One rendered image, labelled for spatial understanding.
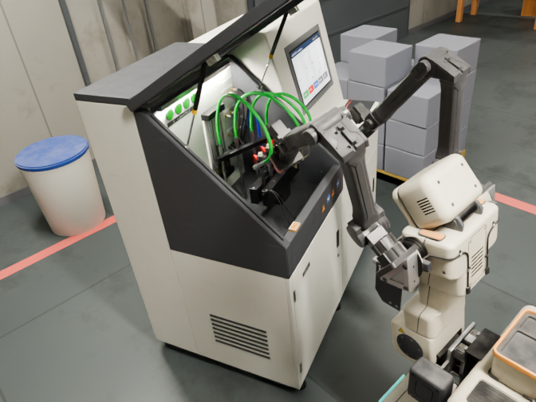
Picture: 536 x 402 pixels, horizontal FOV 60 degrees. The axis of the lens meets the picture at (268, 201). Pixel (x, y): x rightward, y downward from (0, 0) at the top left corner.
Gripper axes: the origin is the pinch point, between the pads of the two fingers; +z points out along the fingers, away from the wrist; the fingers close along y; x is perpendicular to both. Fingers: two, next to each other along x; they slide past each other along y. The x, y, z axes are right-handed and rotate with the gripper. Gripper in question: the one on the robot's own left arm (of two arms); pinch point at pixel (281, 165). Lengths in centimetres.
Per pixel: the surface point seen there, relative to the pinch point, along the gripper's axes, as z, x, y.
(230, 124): 51, -43, -7
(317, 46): 56, -62, -76
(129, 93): 2, -53, 34
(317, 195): 31.1, 12.2, -17.1
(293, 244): 17.9, 25.7, 7.5
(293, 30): 36, -66, -57
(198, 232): 32.4, -0.2, 35.3
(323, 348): 98, 77, 2
